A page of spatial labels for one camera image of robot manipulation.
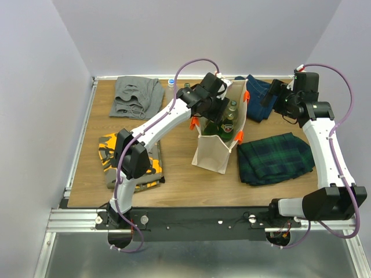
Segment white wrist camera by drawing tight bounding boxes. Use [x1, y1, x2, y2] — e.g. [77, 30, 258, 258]
[215, 72, 232, 96]
[286, 76, 295, 91]

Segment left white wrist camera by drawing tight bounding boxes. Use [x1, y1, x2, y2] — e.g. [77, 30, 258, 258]
[215, 72, 232, 96]

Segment dark blue folded jeans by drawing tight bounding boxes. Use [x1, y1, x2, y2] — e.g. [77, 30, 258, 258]
[235, 75, 277, 123]

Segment grey folded shorts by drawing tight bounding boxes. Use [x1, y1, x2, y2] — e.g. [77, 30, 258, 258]
[109, 76, 165, 120]

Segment green plaid folded cloth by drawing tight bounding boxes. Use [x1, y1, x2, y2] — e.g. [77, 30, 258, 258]
[237, 133, 315, 186]

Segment aluminium rail frame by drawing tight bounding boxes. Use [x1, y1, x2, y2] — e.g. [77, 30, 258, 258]
[36, 77, 370, 277]

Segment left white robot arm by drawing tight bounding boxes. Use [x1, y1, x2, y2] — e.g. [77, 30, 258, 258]
[108, 73, 232, 229]

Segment beige canvas tote bag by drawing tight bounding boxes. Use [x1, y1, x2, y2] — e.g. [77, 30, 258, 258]
[191, 79, 250, 174]

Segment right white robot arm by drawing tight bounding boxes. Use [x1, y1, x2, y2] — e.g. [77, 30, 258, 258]
[261, 71, 367, 227]

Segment orange camouflage folded pants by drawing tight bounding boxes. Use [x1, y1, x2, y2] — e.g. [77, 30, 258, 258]
[99, 133, 165, 192]

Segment clear plastic water bottle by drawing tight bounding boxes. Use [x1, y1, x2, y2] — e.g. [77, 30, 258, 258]
[166, 79, 174, 100]

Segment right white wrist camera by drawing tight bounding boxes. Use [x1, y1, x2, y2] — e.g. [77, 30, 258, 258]
[286, 76, 295, 91]

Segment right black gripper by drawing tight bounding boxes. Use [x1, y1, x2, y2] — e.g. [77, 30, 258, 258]
[260, 78, 300, 120]

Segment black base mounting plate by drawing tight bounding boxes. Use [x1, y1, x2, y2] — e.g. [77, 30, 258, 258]
[96, 206, 301, 242]

